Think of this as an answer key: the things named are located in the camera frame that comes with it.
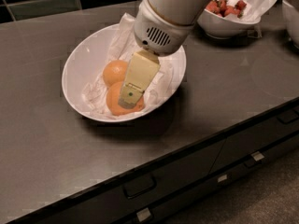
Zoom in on orange fruit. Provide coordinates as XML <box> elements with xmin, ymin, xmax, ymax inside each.
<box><xmin>106</xmin><ymin>82</ymin><xmax>145</xmax><ymax>116</ymax></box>
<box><xmin>103</xmin><ymin>60</ymin><xmax>128</xmax><ymax>87</ymax></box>

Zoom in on black left drawer front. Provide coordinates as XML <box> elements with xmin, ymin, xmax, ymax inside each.
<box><xmin>8</xmin><ymin>141</ymin><xmax>223</xmax><ymax>224</ymax></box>

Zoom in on crumpled white paper napkin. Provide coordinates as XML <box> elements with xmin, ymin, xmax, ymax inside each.
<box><xmin>82</xmin><ymin>13</ymin><xmax>173</xmax><ymax>119</ymax></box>

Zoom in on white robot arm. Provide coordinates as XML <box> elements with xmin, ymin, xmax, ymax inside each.
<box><xmin>119</xmin><ymin>0</ymin><xmax>211</xmax><ymax>109</ymax></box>

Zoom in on red strawberries pile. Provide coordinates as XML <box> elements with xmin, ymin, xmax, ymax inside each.
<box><xmin>206</xmin><ymin>0</ymin><xmax>247</xmax><ymax>18</ymax></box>

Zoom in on black drawer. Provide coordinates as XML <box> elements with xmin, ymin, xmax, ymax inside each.
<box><xmin>211</xmin><ymin>106</ymin><xmax>299</xmax><ymax>173</ymax></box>
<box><xmin>111</xmin><ymin>132</ymin><xmax>299</xmax><ymax>224</ymax></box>
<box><xmin>8</xmin><ymin>141</ymin><xmax>223</xmax><ymax>224</ymax></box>

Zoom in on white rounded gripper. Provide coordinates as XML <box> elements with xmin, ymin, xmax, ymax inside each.
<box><xmin>118</xmin><ymin>0</ymin><xmax>193</xmax><ymax>109</ymax></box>

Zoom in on black right drawer front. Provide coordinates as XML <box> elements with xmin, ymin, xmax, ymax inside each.
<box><xmin>211</xmin><ymin>106</ymin><xmax>299</xmax><ymax>173</ymax></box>

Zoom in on large white oval bowl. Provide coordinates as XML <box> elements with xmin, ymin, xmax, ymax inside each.
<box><xmin>62</xmin><ymin>24</ymin><xmax>186</xmax><ymax>122</ymax></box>

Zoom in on white bowl with strawberries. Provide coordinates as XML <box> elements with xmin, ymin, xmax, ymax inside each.
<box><xmin>197</xmin><ymin>9</ymin><xmax>261</xmax><ymax>39</ymax></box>

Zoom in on black lower drawer front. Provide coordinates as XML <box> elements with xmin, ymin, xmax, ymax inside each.
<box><xmin>111</xmin><ymin>132</ymin><xmax>299</xmax><ymax>224</ymax></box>

